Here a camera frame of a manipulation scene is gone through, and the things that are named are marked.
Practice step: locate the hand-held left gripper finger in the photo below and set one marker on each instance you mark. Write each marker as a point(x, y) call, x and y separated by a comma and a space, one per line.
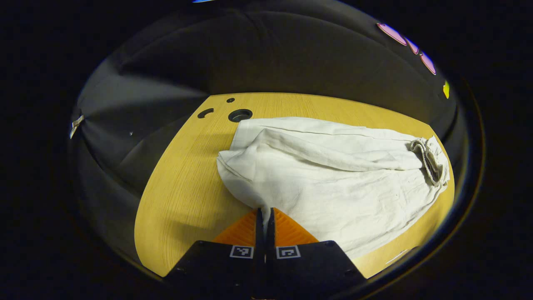
point(270, 237)
point(260, 237)

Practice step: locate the white jeans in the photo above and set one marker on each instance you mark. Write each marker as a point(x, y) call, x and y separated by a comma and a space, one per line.
point(333, 187)

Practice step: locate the black backdrop cloth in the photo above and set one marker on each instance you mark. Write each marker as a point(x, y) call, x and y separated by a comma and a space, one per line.
point(270, 54)

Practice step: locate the silver cloth clip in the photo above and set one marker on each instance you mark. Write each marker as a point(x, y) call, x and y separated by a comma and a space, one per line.
point(76, 125)

